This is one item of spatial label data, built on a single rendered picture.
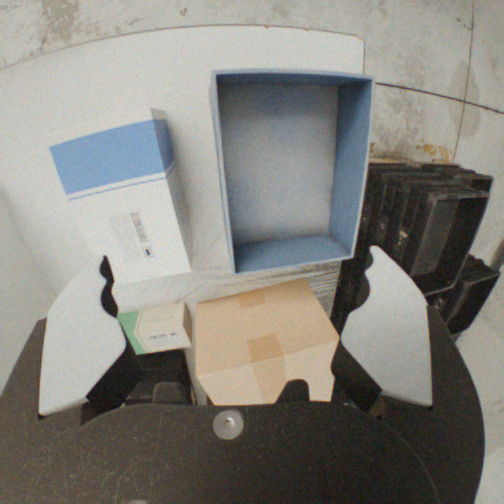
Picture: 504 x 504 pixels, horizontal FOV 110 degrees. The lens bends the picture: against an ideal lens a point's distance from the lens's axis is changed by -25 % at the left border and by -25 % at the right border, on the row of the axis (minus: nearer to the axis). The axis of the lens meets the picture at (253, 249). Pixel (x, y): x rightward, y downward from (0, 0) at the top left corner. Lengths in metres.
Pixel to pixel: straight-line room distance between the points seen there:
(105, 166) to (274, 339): 0.32
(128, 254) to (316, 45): 0.38
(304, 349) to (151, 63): 0.44
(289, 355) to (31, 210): 0.46
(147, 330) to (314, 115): 0.42
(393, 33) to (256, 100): 1.19
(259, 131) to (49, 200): 0.33
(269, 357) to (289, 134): 0.30
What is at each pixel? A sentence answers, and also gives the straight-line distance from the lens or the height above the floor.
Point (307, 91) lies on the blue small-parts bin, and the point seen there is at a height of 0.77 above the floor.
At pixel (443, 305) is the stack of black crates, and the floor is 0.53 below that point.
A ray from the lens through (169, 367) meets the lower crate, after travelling 0.54.
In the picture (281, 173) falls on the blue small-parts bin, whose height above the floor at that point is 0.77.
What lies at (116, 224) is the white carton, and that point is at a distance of 0.30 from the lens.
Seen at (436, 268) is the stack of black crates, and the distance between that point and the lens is 1.17.
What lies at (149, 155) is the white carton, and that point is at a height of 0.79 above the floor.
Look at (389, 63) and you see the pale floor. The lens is 1.38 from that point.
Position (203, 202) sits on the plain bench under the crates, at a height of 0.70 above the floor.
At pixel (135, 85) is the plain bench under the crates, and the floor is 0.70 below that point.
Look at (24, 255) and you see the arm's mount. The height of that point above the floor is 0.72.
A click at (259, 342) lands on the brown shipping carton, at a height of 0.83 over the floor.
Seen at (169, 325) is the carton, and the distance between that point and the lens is 0.44.
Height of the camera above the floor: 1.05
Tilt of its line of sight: 58 degrees down
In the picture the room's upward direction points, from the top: 160 degrees clockwise
